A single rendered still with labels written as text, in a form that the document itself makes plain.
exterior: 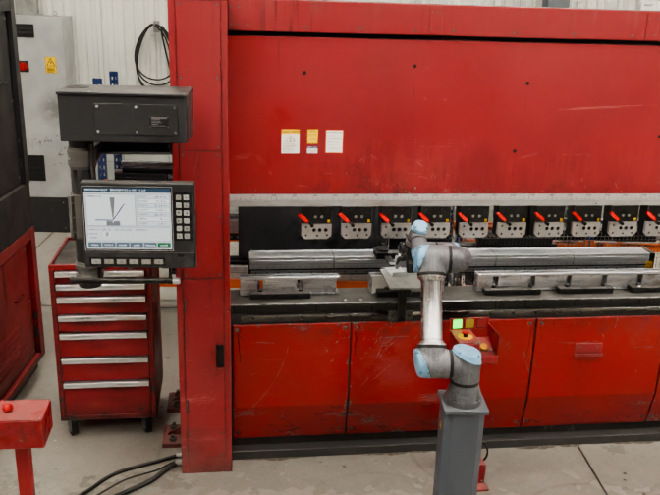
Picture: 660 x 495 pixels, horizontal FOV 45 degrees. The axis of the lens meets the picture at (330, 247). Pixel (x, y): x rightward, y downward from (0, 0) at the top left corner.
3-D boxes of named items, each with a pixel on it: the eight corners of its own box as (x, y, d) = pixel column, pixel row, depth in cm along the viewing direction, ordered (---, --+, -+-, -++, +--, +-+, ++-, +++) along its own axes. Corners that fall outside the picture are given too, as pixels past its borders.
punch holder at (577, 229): (571, 237, 408) (575, 205, 403) (564, 232, 416) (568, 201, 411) (598, 236, 410) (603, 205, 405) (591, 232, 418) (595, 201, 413)
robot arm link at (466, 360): (482, 385, 313) (485, 355, 309) (449, 385, 313) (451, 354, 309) (476, 371, 325) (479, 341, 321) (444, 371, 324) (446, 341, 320)
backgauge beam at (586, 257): (248, 276, 422) (248, 257, 419) (247, 267, 435) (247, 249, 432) (652, 270, 452) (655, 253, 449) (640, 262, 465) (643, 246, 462)
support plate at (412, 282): (390, 290, 379) (390, 288, 379) (379, 271, 404) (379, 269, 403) (426, 289, 381) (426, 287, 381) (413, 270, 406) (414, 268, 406)
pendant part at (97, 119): (68, 298, 327) (52, 90, 301) (82, 277, 351) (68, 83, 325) (192, 298, 331) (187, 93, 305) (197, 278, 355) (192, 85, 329)
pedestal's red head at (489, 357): (457, 365, 377) (460, 331, 372) (447, 352, 392) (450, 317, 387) (497, 363, 380) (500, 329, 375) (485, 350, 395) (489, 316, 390)
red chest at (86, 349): (62, 442, 423) (47, 266, 393) (78, 397, 471) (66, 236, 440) (157, 438, 430) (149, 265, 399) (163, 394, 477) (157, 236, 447)
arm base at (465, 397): (485, 410, 315) (487, 387, 312) (447, 409, 314) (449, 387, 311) (477, 391, 329) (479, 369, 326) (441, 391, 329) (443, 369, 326)
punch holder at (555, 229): (533, 237, 406) (537, 205, 400) (527, 232, 414) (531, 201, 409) (562, 237, 408) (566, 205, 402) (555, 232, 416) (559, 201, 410)
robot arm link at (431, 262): (454, 378, 310) (452, 242, 320) (415, 378, 309) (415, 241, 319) (448, 379, 321) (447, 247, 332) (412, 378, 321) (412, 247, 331)
